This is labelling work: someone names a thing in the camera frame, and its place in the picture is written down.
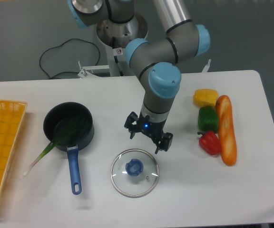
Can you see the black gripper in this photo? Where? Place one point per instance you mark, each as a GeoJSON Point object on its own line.
{"type": "Point", "coordinates": [153, 130]}

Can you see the glass pot lid blue knob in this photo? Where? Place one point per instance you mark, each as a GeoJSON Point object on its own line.
{"type": "Point", "coordinates": [134, 173]}

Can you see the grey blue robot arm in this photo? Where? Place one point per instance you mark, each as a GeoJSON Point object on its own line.
{"type": "Point", "coordinates": [154, 64]}

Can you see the green bell pepper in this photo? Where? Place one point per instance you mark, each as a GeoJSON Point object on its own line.
{"type": "Point", "coordinates": [208, 119]}

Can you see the red bell pepper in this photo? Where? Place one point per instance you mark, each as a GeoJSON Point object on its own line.
{"type": "Point", "coordinates": [210, 143]}

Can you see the yellow bell pepper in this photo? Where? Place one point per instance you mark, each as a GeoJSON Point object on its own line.
{"type": "Point", "coordinates": [205, 97]}

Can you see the orange baguette bread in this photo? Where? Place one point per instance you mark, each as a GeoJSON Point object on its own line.
{"type": "Point", "coordinates": [226, 133]}

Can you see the green spring onion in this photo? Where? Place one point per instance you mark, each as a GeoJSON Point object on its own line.
{"type": "Point", "coordinates": [56, 142]}

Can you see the black saucepan blue handle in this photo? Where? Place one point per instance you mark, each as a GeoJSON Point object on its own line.
{"type": "Point", "coordinates": [72, 146]}

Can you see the white metal base frame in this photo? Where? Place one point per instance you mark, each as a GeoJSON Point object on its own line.
{"type": "Point", "coordinates": [96, 70]}

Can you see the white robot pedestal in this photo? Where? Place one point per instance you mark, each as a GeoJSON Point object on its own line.
{"type": "Point", "coordinates": [118, 59]}

